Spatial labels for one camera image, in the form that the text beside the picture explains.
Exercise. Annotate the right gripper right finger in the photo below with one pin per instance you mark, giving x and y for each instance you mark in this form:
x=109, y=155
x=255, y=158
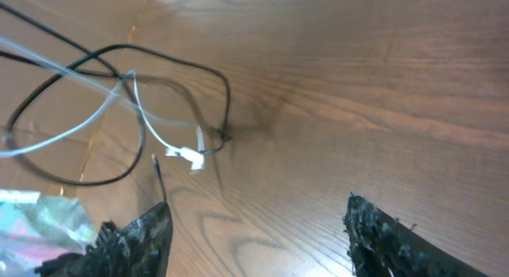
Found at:
x=381, y=246

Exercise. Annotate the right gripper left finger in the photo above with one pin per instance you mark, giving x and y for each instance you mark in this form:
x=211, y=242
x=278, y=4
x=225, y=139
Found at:
x=141, y=249

